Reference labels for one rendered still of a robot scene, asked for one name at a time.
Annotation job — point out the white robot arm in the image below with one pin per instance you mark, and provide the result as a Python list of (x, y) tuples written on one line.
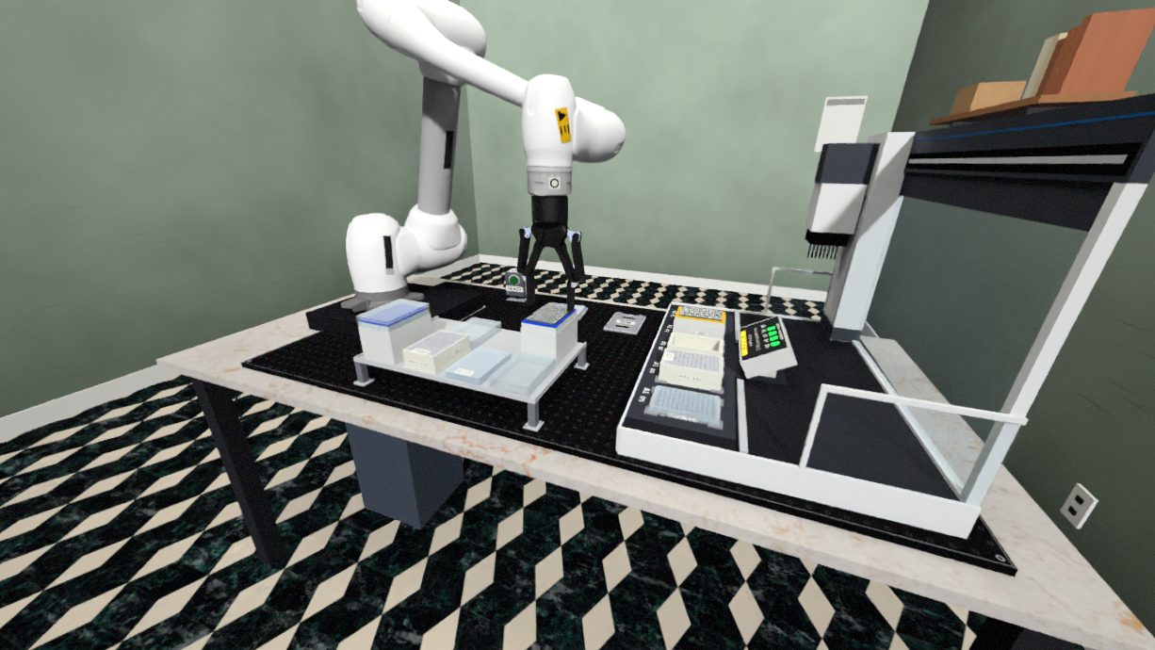
[(557, 128)]

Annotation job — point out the white ready key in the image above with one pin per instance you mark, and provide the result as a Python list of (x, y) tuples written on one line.
[(515, 286)]

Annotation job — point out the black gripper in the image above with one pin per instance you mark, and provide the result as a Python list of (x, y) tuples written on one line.
[(552, 213)]

